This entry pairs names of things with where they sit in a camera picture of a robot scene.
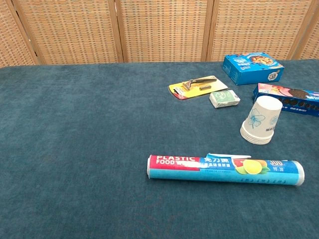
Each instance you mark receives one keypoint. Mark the woven rattan screen panel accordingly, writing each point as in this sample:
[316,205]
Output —
[10,37]
[72,30]
[314,42]
[164,30]
[254,25]

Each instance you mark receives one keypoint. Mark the small green soap box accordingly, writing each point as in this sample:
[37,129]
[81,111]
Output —
[224,98]

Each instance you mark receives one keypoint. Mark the teal tablecloth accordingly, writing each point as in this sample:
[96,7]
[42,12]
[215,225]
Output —
[74,149]

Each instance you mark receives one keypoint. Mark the razor on yellow card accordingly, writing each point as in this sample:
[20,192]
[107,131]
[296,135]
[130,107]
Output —
[197,88]

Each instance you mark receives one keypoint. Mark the white floral paper cup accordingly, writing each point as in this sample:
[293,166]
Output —
[264,114]
[256,137]
[256,140]

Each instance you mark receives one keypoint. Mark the plastic food wrap roll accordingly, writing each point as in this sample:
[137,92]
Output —
[219,171]

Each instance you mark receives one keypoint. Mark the blue sandwich cookie box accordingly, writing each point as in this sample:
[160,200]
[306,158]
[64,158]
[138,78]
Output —
[299,99]

